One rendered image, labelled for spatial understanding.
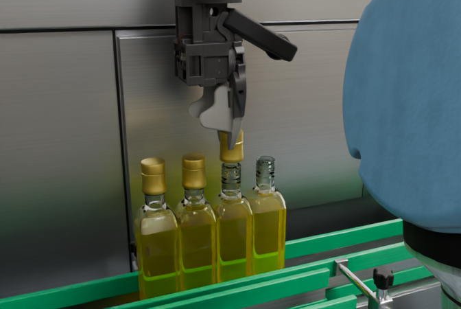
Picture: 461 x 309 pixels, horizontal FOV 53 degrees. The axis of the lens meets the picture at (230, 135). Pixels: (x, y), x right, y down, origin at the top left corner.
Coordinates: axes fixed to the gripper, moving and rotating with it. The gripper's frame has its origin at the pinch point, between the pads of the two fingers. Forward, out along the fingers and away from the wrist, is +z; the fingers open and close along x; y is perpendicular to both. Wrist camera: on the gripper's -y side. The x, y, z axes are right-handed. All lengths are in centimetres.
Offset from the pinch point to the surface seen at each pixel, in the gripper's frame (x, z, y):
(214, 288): 4.1, 22.2, 4.1
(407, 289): 4.7, 30.8, -31.8
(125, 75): -12.0, -7.6, 12.9
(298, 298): 5.7, 26.3, -9.4
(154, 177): 1.8, 4.1, 11.8
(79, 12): -12.7, -17.1, 18.9
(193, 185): 1.9, 6.2, 6.2
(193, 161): 1.8, 2.5, 6.2
